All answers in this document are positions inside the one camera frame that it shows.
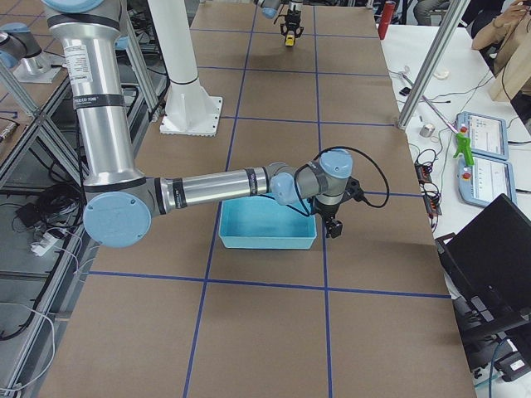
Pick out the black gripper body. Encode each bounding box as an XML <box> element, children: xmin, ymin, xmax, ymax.
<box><xmin>311</xmin><ymin>177</ymin><xmax>364</xmax><ymax>238</ymax></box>
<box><xmin>280</xmin><ymin>9</ymin><xmax>304</xmax><ymax>38</ymax></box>

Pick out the yellow beetle toy car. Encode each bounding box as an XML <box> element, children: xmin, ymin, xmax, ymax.
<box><xmin>285</xmin><ymin>35</ymin><xmax>296</xmax><ymax>47</ymax></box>

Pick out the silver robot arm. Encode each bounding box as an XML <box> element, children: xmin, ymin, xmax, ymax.
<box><xmin>44</xmin><ymin>1</ymin><xmax>364</xmax><ymax>248</ymax></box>
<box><xmin>252</xmin><ymin>0</ymin><xmax>304</xmax><ymax>46</ymax></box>

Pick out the light blue plastic bin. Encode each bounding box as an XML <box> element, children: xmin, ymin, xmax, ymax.
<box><xmin>218</xmin><ymin>195</ymin><xmax>317</xmax><ymax>250</ymax></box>

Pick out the red cylinder tube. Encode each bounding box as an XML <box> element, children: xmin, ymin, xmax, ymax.
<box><xmin>378</xmin><ymin>1</ymin><xmax>396</xmax><ymax>40</ymax></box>

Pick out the black orange electronics board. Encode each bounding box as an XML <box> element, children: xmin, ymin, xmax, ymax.
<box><xmin>414</xmin><ymin>162</ymin><xmax>442</xmax><ymax>218</ymax></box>

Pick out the small silver metal cylinder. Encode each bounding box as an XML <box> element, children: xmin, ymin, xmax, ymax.
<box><xmin>419</xmin><ymin>124</ymin><xmax>436</xmax><ymax>138</ymax></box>

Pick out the near teach pendant tablet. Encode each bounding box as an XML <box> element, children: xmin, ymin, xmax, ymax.
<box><xmin>457</xmin><ymin>154</ymin><xmax>517</xmax><ymax>207</ymax></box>

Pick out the teach pendant tablet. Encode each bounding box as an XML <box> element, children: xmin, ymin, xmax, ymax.
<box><xmin>457</xmin><ymin>154</ymin><xmax>517</xmax><ymax>207</ymax></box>
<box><xmin>456</xmin><ymin>112</ymin><xmax>509</xmax><ymax>161</ymax></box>

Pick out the reacher grabber tool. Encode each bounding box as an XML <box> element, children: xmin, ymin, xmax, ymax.
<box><xmin>420</xmin><ymin>94</ymin><xmax>475</xmax><ymax>167</ymax></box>

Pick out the black laptop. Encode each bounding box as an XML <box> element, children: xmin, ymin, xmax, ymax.
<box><xmin>436</xmin><ymin>194</ymin><xmax>530</xmax><ymax>381</ymax></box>

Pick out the far teach pendant tablet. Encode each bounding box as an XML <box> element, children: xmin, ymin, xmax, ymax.
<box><xmin>456</xmin><ymin>112</ymin><xmax>509</xmax><ymax>161</ymax></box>

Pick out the seated person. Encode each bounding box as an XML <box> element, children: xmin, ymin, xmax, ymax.
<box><xmin>414</xmin><ymin>0</ymin><xmax>531</xmax><ymax>80</ymax></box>

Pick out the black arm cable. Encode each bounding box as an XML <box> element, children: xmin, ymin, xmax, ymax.
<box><xmin>294</xmin><ymin>147</ymin><xmax>390</xmax><ymax>219</ymax></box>

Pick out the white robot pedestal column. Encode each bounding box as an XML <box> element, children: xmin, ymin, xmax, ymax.
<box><xmin>149</xmin><ymin>0</ymin><xmax>223</xmax><ymax>137</ymax></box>

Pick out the aluminium frame post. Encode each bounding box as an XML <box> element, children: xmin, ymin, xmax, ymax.
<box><xmin>397</xmin><ymin>0</ymin><xmax>470</xmax><ymax>130</ymax></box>

